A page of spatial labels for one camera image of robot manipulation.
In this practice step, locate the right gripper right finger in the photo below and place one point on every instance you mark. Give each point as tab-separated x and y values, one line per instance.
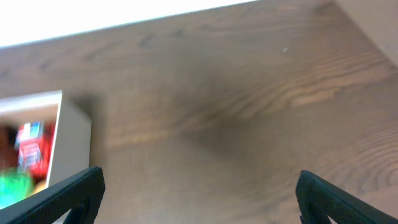
321	202

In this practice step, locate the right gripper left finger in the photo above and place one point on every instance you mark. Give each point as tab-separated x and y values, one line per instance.
79	196

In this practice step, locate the yellow rubber duck toy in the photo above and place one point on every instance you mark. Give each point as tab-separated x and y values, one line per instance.
40	186

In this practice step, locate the green round toy disc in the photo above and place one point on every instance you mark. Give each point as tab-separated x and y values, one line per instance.
16	185

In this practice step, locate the red toy fire truck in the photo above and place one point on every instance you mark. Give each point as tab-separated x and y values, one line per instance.
34	144

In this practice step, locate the brown plush bear toy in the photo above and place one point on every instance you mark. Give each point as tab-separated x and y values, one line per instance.
9	156

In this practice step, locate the white cardboard box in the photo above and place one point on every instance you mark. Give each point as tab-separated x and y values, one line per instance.
72	137

